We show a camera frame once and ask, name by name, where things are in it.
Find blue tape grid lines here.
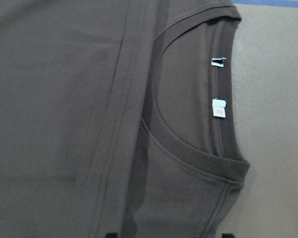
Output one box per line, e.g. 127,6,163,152
232,0,298,8

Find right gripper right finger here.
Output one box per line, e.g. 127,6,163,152
221,234,234,238

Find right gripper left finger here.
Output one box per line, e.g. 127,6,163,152
105,233,118,238

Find dark brown t-shirt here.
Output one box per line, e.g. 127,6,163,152
0,0,249,238

